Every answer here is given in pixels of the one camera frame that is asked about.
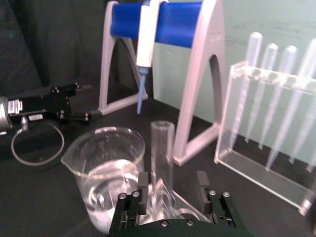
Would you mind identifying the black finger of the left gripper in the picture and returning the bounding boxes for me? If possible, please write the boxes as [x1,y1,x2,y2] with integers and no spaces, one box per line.
[50,82,92,96]
[57,110,102,125]

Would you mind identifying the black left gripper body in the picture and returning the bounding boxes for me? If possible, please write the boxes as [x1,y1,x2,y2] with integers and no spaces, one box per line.
[8,91,73,122]

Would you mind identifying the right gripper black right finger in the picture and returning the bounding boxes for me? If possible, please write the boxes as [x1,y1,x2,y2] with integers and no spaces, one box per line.
[197,170,244,229]

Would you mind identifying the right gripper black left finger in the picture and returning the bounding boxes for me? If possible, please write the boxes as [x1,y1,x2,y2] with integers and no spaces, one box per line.
[111,172,149,233]

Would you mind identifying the clear glass beaker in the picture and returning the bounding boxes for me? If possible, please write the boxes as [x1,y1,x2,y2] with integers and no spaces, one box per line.
[61,126,146,234]

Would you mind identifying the clear acrylic pipette rack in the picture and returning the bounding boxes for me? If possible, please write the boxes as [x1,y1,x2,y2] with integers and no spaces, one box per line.
[214,61,316,215]

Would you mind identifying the clear graduated cylinder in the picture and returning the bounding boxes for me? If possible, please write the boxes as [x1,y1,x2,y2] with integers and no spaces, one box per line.
[148,120,208,224]

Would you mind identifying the black table cloth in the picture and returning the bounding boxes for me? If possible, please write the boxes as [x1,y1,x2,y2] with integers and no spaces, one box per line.
[0,0,316,237]

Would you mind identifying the white micropipette with blue tip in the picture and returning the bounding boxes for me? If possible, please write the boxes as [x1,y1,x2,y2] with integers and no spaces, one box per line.
[135,0,161,115]

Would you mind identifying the clear plastic transfer pipette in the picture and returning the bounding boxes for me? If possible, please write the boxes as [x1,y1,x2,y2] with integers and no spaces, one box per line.
[265,38,316,172]
[244,42,279,144]
[231,32,263,152]
[305,150,316,173]
[257,45,299,150]
[288,98,316,165]

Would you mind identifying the grey stand with blue bar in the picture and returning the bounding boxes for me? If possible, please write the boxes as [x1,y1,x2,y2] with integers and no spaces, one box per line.
[98,0,227,166]

